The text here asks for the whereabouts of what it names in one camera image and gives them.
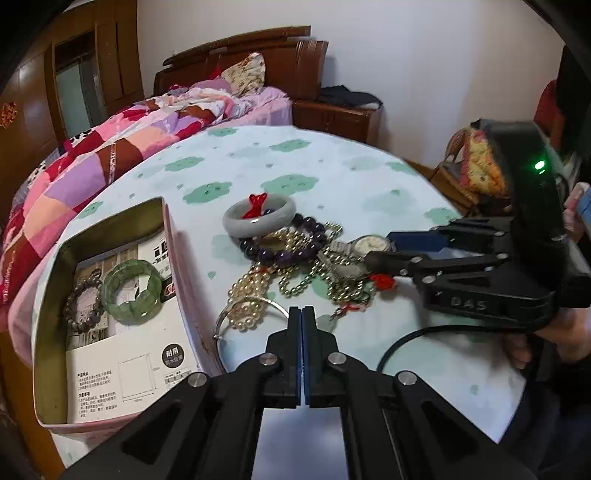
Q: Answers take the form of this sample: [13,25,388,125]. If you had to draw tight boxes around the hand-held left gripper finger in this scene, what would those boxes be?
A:
[301,306,539,480]
[60,306,303,480]

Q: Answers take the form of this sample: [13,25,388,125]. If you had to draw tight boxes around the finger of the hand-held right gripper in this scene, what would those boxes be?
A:
[365,250,512,278]
[387,217,514,256]

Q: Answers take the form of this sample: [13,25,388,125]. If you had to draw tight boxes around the wristwatch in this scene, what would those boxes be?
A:
[323,234,393,278]

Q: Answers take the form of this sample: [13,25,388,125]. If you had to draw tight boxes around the gold bead necklace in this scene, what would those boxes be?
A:
[279,222,375,306]

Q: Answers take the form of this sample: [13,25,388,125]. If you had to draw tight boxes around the silver bangle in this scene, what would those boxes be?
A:
[213,295,291,342]

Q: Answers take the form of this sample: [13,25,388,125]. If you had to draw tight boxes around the pearl necklace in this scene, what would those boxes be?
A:
[226,228,324,330]

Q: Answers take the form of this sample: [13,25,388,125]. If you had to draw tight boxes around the purple bead bracelet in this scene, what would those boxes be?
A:
[239,213,329,268]

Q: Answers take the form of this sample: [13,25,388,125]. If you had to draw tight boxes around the metal tin box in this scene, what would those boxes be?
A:
[31,196,227,437]

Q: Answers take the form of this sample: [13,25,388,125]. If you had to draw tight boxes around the grey jade bangle red ribbon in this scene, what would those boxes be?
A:
[223,193,296,240]

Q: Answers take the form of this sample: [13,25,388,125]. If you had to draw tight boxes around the person's right hand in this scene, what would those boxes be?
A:
[503,306,591,369]

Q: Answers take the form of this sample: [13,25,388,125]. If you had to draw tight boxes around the colourful patterned cushion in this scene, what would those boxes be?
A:
[464,127,512,200]

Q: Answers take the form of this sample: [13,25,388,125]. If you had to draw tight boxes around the wooden chair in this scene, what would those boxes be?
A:
[431,129,485,217]

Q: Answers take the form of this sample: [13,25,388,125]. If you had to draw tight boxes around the red cloth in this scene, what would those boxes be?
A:
[538,79,564,139]

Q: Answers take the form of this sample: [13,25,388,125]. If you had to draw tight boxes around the table with green-flower cloth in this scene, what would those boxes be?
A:
[30,124,529,462]

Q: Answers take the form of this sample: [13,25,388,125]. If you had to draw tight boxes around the dark cloth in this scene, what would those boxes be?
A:
[556,46,591,162]

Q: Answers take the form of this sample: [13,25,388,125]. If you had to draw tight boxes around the wooden nightstand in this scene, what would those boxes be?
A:
[292,99,382,146]

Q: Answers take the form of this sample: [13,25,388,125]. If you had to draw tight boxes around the dark clothes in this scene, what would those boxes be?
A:
[318,84,383,110]

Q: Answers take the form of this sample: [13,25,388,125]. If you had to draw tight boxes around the printed paper sheet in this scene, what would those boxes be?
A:
[65,222,208,424]

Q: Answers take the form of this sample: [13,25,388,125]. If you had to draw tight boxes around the bed with pink sheet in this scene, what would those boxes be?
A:
[217,85,294,129]

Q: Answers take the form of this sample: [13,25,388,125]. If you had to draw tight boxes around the wooden bed headboard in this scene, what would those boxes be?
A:
[153,26,329,100]

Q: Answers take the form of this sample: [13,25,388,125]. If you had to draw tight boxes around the floral pillow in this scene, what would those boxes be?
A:
[221,52,266,97]

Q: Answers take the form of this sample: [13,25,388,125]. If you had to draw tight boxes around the pink floral duvet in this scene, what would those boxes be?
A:
[166,78,254,121]

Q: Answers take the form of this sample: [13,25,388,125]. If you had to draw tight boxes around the patchwork quilt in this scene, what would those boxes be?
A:
[0,83,241,319]

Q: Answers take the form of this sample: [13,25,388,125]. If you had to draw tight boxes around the black white printed blanket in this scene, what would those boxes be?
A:
[55,127,100,151]

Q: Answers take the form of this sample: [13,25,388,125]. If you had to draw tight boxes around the wooden wardrobe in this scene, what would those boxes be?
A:
[0,0,146,222]

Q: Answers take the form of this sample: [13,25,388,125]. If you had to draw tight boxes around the black cable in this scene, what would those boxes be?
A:
[376,323,513,374]

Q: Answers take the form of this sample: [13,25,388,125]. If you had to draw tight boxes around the green jade bracelet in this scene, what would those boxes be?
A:
[100,260,163,326]

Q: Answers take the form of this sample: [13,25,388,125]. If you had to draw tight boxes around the brown bead bracelet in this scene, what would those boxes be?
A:
[64,277,105,334]

